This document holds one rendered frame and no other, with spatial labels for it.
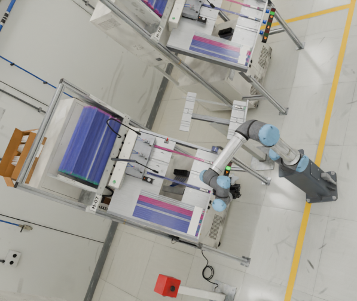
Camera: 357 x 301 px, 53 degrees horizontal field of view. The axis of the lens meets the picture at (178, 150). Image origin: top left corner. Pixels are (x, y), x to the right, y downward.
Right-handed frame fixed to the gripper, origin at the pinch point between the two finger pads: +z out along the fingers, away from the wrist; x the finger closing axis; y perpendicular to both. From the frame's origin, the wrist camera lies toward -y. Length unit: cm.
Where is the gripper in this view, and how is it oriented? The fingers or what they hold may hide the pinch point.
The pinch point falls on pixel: (234, 184)
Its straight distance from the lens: 235.2
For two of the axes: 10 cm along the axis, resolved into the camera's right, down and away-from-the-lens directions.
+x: -1.4, -9.6, -2.4
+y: 8.8, -0.1, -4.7
